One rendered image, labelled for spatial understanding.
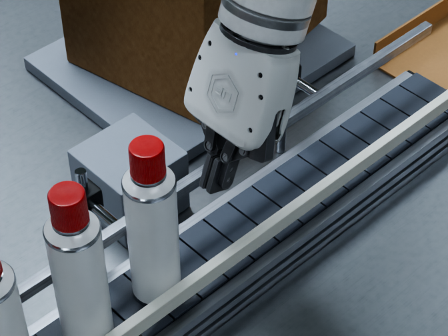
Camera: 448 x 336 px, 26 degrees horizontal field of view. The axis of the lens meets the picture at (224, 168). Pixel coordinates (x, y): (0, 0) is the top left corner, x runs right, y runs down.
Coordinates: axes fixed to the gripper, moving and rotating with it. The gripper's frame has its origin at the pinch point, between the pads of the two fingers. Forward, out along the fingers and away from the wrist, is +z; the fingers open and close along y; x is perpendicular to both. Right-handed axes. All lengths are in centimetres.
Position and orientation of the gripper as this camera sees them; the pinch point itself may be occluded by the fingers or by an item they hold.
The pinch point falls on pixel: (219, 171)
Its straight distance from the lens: 97.8
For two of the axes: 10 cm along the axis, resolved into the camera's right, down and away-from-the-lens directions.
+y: 6.9, 5.0, -5.3
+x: 6.8, -2.0, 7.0
